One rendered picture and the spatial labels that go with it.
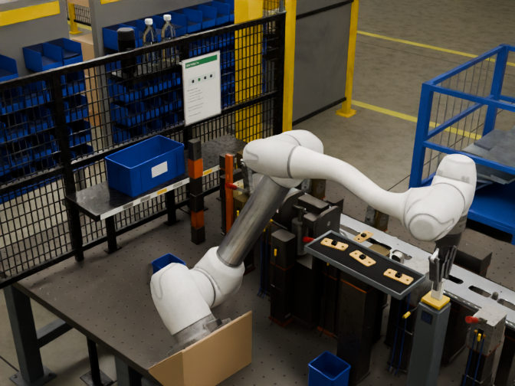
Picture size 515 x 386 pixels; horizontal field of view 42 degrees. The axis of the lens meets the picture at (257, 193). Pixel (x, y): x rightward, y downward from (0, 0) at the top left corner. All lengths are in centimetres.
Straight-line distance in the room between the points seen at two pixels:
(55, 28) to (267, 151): 243
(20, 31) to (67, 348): 176
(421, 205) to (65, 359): 236
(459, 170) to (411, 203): 17
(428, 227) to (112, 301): 149
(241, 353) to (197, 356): 22
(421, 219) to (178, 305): 96
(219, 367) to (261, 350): 23
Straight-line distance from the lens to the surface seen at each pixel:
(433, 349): 210
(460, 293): 235
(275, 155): 200
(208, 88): 315
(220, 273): 238
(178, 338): 231
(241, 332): 231
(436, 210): 165
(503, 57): 540
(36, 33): 416
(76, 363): 358
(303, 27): 552
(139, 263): 295
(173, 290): 228
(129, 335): 259
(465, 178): 179
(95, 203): 276
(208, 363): 227
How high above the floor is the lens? 235
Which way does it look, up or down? 29 degrees down
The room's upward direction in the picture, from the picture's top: 1 degrees clockwise
